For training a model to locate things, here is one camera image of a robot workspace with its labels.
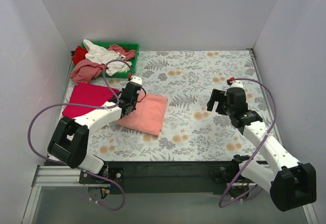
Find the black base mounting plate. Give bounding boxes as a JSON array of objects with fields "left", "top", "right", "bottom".
[{"left": 78, "top": 160, "right": 262, "bottom": 195}]

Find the salmon pink t-shirt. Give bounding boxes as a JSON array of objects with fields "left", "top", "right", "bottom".
[{"left": 116, "top": 91, "right": 168, "bottom": 136}]

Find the green plastic bin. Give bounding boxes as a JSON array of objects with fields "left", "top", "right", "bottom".
[{"left": 72, "top": 39, "right": 141, "bottom": 80}]

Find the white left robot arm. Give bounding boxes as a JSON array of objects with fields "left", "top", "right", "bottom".
[{"left": 47, "top": 75, "right": 142, "bottom": 183}]

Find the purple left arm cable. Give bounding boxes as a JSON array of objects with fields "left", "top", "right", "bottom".
[{"left": 28, "top": 59, "right": 134, "bottom": 211}]

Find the dusty pink crumpled t-shirt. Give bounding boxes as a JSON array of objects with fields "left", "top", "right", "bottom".
[{"left": 70, "top": 59, "right": 107, "bottom": 83}]

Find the folded magenta t-shirt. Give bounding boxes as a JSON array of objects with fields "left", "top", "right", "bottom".
[{"left": 62, "top": 82, "right": 120, "bottom": 118}]

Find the white crumpled t-shirt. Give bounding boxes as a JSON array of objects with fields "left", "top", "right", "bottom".
[{"left": 83, "top": 39, "right": 132, "bottom": 76}]

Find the floral patterned table mat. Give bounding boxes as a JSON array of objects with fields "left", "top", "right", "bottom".
[{"left": 88, "top": 50, "right": 273, "bottom": 161}]

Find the mauve crumpled t-shirt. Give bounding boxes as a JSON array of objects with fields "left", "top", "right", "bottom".
[{"left": 108, "top": 44, "right": 137, "bottom": 61}]

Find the red crumpled t-shirt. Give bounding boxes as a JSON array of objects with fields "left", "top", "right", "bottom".
[{"left": 71, "top": 46, "right": 88, "bottom": 66}]

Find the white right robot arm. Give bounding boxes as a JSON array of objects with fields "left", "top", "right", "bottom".
[{"left": 207, "top": 77, "right": 317, "bottom": 212}]

